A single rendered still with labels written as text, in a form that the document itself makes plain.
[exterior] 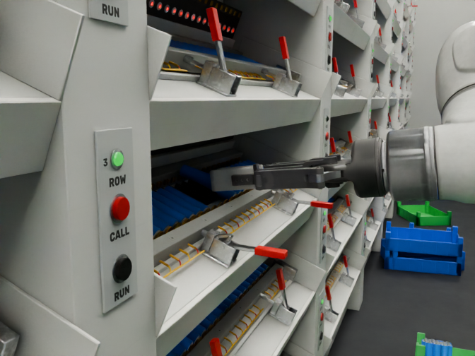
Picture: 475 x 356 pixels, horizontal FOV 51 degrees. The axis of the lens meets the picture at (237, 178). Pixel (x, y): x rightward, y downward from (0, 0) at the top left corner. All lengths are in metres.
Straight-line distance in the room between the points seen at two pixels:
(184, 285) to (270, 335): 0.35
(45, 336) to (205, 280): 0.22
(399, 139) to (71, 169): 0.41
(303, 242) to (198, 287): 0.52
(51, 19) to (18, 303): 0.18
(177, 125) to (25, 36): 0.17
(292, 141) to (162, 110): 0.59
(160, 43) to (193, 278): 0.25
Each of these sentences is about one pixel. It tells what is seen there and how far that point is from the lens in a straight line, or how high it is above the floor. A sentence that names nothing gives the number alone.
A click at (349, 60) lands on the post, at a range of 1.65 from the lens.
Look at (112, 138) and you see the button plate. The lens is 0.34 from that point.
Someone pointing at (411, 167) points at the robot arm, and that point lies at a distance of 0.60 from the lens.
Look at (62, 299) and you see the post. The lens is 0.33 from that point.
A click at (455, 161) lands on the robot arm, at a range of 0.60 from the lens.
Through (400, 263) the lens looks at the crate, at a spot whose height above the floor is 0.03.
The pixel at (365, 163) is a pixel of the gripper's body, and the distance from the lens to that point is 0.61.
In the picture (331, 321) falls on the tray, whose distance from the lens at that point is 1.34.
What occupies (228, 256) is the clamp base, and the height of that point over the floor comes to 0.54.
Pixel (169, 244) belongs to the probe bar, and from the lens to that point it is 0.51.
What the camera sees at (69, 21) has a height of 0.76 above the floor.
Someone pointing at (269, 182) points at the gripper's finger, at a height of 0.61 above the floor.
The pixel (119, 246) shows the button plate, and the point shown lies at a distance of 0.35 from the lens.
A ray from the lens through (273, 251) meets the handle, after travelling 0.55.
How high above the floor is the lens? 0.72
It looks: 9 degrees down
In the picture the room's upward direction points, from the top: straight up
